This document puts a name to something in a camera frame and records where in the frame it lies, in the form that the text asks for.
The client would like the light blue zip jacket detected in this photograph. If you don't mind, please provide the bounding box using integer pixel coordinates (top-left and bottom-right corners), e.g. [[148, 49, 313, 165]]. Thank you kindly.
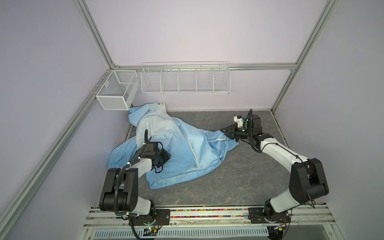
[[108, 102, 238, 189]]

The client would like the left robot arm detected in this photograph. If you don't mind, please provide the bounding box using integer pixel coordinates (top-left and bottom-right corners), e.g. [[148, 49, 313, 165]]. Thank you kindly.
[[99, 130, 171, 225]]

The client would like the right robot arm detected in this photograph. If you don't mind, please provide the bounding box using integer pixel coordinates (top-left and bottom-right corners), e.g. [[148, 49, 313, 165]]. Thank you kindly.
[[221, 111, 329, 223]]

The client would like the small white mesh basket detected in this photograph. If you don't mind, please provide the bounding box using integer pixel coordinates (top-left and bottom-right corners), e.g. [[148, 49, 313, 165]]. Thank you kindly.
[[96, 70, 140, 111]]

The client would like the long white wire basket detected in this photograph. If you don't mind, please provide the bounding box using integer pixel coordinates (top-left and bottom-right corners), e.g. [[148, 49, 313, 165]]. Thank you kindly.
[[141, 62, 232, 94]]

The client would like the white vented cable duct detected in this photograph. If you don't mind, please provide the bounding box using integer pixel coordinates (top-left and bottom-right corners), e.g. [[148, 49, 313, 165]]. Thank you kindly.
[[93, 226, 269, 240]]

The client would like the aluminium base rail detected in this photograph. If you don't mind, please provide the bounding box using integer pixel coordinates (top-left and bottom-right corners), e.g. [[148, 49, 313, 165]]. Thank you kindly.
[[80, 204, 337, 231]]

